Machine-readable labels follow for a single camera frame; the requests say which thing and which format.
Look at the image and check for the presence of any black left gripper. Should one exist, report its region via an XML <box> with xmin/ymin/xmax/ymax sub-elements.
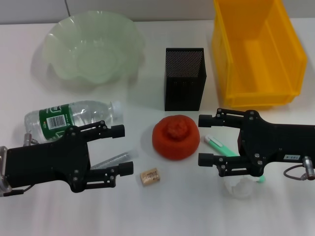
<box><xmin>4</xmin><ymin>120</ymin><xmax>134</xmax><ymax>193</ymax></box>

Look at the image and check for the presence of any white paper ball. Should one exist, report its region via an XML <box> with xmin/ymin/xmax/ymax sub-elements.
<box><xmin>223</xmin><ymin>176</ymin><xmax>259</xmax><ymax>199</ymax></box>

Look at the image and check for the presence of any gripper cable with plug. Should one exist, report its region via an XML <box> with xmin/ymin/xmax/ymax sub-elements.
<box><xmin>3</xmin><ymin>132</ymin><xmax>40</xmax><ymax>197</ymax></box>
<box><xmin>283</xmin><ymin>155</ymin><xmax>315</xmax><ymax>181</ymax></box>

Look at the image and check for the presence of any clear water bottle green label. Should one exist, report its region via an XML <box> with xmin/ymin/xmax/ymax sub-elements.
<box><xmin>24</xmin><ymin>100</ymin><xmax>124</xmax><ymax>142</ymax></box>

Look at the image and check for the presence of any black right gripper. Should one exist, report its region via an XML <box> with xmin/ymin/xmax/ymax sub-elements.
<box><xmin>198</xmin><ymin>107</ymin><xmax>315</xmax><ymax>177</ymax></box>

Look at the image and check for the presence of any black mesh pen holder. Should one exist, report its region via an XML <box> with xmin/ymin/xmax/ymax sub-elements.
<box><xmin>163</xmin><ymin>47</ymin><xmax>208</xmax><ymax>112</ymax></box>

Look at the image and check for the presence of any pale green glass fruit bowl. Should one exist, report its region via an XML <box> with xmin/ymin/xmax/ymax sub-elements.
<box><xmin>40</xmin><ymin>10</ymin><xmax>146</xmax><ymax>87</ymax></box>

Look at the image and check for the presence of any grey marker pen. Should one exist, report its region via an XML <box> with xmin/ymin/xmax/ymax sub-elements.
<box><xmin>92</xmin><ymin>149</ymin><xmax>139</xmax><ymax>170</ymax></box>

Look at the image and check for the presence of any right gripper cable with plug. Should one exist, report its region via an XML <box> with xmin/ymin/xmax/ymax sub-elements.
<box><xmin>283</xmin><ymin>155</ymin><xmax>315</xmax><ymax>181</ymax></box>

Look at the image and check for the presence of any yellow plastic storage bin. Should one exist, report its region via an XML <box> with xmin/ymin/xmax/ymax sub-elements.
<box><xmin>212</xmin><ymin>0</ymin><xmax>308</xmax><ymax>109</ymax></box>

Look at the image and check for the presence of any left gripper cable with plug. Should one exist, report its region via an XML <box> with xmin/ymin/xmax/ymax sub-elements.
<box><xmin>3</xmin><ymin>132</ymin><xmax>40</xmax><ymax>197</ymax></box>

